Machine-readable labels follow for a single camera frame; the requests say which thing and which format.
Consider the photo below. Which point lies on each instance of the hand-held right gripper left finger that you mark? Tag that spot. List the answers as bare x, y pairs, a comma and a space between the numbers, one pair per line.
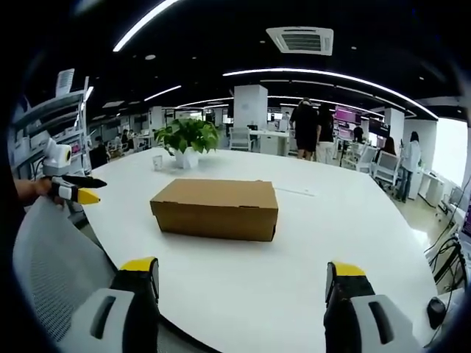
121, 312

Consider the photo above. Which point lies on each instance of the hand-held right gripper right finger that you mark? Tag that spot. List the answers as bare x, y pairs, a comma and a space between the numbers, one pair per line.
362, 316

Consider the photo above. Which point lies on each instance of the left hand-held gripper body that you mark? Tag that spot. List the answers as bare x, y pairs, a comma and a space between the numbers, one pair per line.
56, 158

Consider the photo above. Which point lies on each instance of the brown cardboard shoe box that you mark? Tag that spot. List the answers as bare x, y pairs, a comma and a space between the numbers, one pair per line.
217, 206

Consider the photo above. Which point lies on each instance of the person's left hand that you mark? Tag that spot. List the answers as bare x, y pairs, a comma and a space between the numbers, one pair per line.
46, 191

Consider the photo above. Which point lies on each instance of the white metal storage shelf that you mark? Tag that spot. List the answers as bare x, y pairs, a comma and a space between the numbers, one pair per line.
51, 125

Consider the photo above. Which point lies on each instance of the white mesh office chair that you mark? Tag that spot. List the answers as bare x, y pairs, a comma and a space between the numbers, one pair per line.
59, 261

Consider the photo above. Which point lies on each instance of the black computer mouse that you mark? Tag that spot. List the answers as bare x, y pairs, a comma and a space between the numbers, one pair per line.
436, 312

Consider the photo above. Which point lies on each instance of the green potted plant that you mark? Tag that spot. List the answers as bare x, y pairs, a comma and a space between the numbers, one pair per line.
188, 141

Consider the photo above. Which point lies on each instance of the white square pillar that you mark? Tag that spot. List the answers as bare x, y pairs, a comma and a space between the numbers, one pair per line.
250, 106

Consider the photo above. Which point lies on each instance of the white office desk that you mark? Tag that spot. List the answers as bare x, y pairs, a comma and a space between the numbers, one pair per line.
272, 141

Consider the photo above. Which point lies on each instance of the ceiling air conditioner vent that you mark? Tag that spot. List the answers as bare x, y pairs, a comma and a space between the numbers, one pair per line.
300, 39

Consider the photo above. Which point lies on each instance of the pink wall screen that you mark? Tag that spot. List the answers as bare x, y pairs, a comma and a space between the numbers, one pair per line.
349, 123

